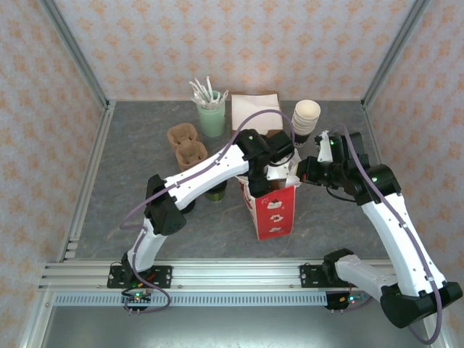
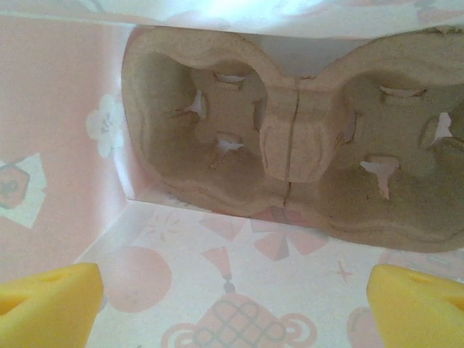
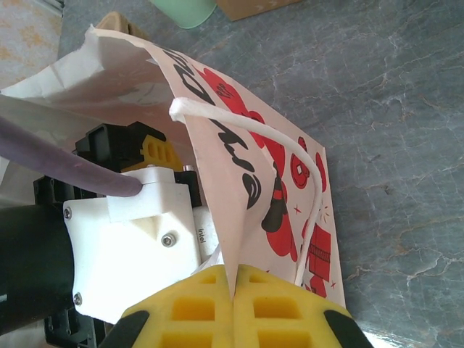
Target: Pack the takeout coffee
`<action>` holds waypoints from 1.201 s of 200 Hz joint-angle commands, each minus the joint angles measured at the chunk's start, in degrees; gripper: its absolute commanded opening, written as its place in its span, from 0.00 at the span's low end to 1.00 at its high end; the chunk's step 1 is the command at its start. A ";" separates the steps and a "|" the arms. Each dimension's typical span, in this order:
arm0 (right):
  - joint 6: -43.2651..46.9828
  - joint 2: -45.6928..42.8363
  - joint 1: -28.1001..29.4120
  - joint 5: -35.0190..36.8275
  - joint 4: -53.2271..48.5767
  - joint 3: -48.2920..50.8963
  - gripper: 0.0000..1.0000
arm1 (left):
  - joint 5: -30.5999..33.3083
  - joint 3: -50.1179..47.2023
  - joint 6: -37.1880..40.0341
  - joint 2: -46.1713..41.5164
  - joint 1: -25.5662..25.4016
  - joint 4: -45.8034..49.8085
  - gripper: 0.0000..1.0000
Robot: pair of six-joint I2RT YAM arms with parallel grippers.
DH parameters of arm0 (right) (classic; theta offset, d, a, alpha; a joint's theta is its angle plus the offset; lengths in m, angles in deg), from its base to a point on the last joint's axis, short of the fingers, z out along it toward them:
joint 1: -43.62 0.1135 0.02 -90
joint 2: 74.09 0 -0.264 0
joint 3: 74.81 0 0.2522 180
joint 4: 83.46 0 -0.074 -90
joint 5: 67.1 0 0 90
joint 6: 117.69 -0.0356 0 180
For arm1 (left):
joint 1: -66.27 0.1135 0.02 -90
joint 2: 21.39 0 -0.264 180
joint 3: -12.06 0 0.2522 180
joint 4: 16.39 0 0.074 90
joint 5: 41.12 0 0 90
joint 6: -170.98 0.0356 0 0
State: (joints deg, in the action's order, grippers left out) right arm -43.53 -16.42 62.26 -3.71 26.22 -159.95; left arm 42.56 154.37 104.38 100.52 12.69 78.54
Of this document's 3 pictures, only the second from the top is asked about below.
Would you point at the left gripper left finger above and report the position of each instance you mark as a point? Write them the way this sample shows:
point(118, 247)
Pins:
point(43, 308)

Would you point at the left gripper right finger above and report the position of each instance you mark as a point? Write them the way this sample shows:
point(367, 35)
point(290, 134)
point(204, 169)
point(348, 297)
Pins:
point(417, 311)

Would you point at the red white paper bag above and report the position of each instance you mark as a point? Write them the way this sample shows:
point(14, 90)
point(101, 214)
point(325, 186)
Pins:
point(54, 108)

